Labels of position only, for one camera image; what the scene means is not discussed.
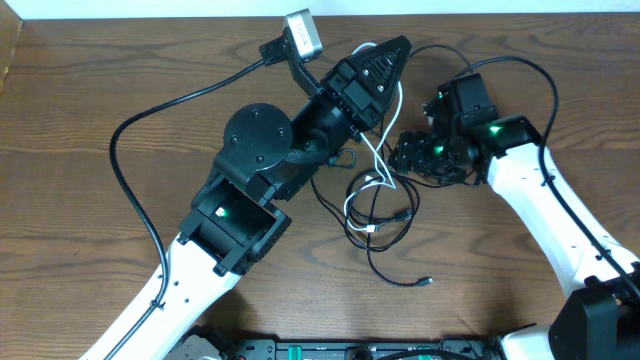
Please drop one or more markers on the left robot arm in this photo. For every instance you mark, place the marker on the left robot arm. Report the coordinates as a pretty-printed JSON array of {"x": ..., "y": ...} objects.
[{"x": 266, "y": 157}]

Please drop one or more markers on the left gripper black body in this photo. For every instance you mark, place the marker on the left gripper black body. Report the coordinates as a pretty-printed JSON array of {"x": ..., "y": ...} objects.
[{"x": 353, "y": 95}]

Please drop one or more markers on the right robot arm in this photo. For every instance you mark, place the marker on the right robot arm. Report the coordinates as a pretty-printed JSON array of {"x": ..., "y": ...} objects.
[{"x": 600, "y": 319}]

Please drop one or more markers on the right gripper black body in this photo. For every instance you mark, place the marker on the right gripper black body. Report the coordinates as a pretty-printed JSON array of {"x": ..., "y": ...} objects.
[{"x": 436, "y": 159}]

